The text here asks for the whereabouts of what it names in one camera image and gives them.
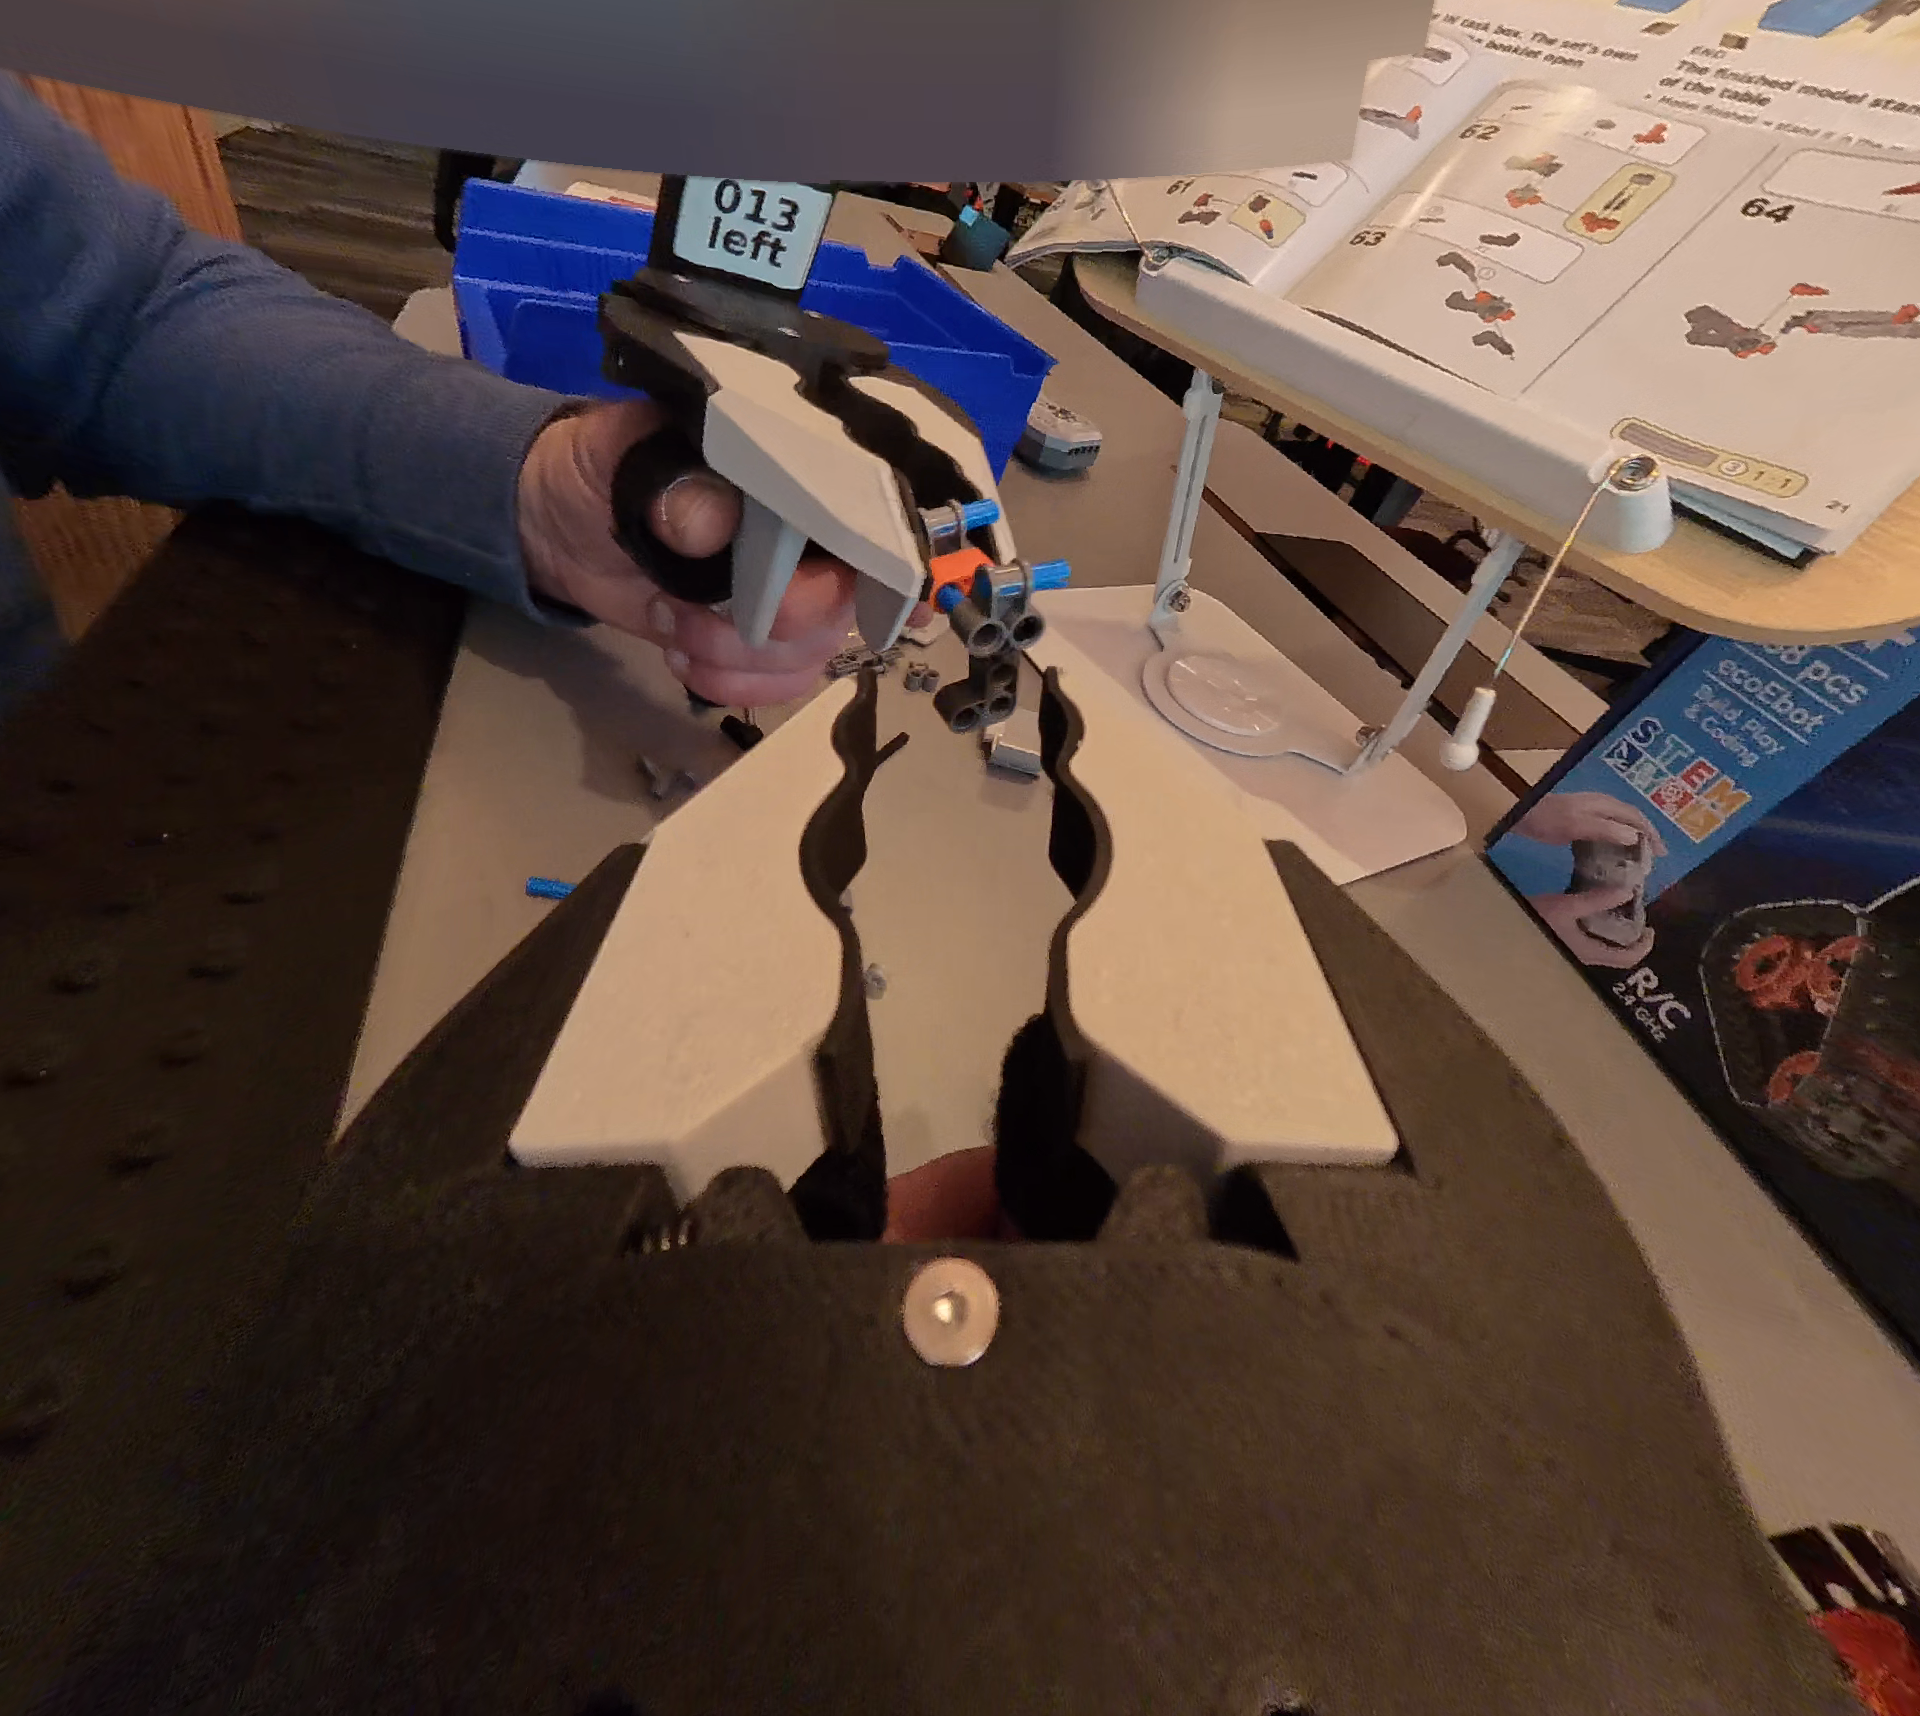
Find blue tagged storage bin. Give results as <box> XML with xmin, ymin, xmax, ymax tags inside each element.
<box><xmin>449</xmin><ymin>178</ymin><xmax>1060</xmax><ymax>457</ymax></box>

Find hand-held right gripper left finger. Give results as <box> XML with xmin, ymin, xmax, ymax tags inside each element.
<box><xmin>509</xmin><ymin>672</ymin><xmax>887</xmax><ymax>1194</ymax></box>

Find person's left hand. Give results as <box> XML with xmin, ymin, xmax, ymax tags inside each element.
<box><xmin>517</xmin><ymin>396</ymin><xmax>900</xmax><ymax>714</ymax></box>

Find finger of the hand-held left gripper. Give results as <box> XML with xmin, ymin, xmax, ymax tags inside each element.
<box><xmin>850</xmin><ymin>370</ymin><xmax>1023</xmax><ymax>569</ymax></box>
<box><xmin>678</xmin><ymin>333</ymin><xmax>924</xmax><ymax>646</ymax></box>

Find dark grey beam assembly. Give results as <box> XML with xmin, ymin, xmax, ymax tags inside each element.
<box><xmin>932</xmin><ymin>597</ymin><xmax>1047</xmax><ymax>734</ymax></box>

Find person's left forearm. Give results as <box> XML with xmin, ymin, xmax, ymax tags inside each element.
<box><xmin>0</xmin><ymin>72</ymin><xmax>594</xmax><ymax>630</ymax></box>

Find instruction booklet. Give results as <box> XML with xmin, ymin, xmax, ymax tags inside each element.
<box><xmin>1006</xmin><ymin>0</ymin><xmax>1920</xmax><ymax>554</ymax></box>

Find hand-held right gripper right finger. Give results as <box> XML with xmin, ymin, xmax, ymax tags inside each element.
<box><xmin>1035</xmin><ymin>664</ymin><xmax>1400</xmax><ymax>1200</ymax></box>

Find white book stand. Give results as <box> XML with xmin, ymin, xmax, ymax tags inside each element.
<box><xmin>1035</xmin><ymin>0</ymin><xmax>1920</xmax><ymax>885</ymax></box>

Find dark blue robot kit box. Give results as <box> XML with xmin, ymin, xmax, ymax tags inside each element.
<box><xmin>1483</xmin><ymin>627</ymin><xmax>1920</xmax><ymax>1269</ymax></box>

